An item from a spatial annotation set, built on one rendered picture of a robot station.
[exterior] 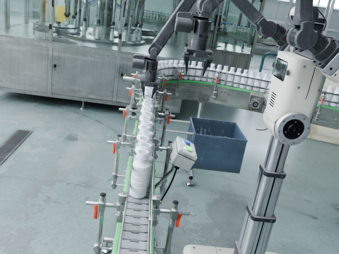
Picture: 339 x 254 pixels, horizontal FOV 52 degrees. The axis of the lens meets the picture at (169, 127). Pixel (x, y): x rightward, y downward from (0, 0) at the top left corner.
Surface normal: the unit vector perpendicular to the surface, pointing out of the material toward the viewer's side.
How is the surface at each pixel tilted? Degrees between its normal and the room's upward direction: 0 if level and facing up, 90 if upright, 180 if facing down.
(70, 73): 90
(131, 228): 0
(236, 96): 90
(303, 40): 89
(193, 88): 91
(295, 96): 101
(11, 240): 0
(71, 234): 0
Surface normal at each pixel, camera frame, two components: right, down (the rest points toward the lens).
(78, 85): 0.02, 0.37
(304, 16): -0.02, 0.12
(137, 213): 0.15, -0.93
